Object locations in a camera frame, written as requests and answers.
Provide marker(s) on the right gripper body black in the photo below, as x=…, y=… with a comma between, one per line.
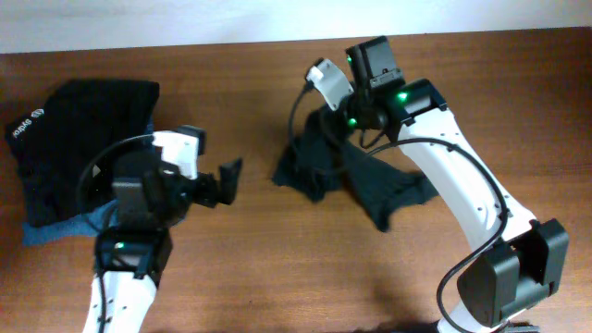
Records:
x=356, y=111

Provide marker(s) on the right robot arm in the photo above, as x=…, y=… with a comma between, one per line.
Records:
x=516, y=261

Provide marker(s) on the dark green t-shirt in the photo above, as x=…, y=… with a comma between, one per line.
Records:
x=322, y=160

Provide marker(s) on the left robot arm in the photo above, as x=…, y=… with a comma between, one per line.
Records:
x=131, y=255

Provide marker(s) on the blue denim jeans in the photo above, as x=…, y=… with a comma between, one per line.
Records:
x=71, y=227

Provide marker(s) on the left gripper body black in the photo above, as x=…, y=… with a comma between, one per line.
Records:
x=203, y=191

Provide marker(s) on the black folded garment with logo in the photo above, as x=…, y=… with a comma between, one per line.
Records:
x=53, y=144

